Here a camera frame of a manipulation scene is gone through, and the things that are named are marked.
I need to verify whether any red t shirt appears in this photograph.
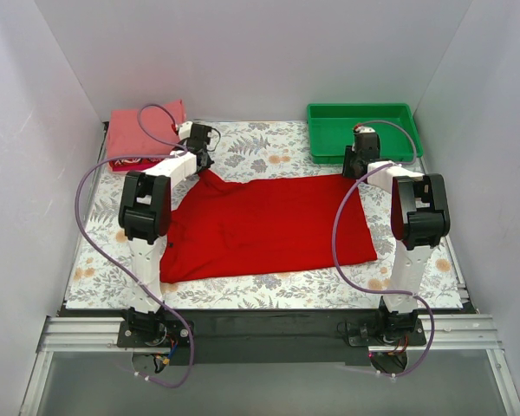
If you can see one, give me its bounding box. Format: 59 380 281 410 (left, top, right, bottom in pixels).
159 171 377 283

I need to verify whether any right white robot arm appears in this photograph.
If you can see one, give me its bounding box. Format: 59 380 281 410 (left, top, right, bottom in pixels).
342 121 451 345

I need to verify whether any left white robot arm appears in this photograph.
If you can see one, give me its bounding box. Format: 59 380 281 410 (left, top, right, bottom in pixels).
119 121 221 313

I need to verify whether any green plastic tray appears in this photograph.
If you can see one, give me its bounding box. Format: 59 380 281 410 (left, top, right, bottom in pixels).
307 103 424 165

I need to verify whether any pink folded shirt on top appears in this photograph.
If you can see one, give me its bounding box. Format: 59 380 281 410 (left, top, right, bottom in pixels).
106 100 186 158

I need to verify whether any red patterned folded shirt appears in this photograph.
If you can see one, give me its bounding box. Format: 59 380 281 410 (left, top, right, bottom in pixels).
107 156 164 172

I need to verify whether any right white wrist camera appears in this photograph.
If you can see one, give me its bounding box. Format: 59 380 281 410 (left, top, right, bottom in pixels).
353 124 375 135

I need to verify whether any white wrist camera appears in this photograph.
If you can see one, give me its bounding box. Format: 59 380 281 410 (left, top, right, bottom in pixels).
353 124 375 135
174 121 193 140

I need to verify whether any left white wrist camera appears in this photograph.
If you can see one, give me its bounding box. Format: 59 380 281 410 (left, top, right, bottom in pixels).
174 121 193 140

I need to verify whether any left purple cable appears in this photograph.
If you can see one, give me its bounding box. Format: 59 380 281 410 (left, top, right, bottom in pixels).
75 103 196 389

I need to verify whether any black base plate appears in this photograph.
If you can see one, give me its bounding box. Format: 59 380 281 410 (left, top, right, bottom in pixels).
117 309 427 365

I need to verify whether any aluminium frame rail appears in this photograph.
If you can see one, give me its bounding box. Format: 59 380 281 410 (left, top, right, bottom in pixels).
21 315 520 415

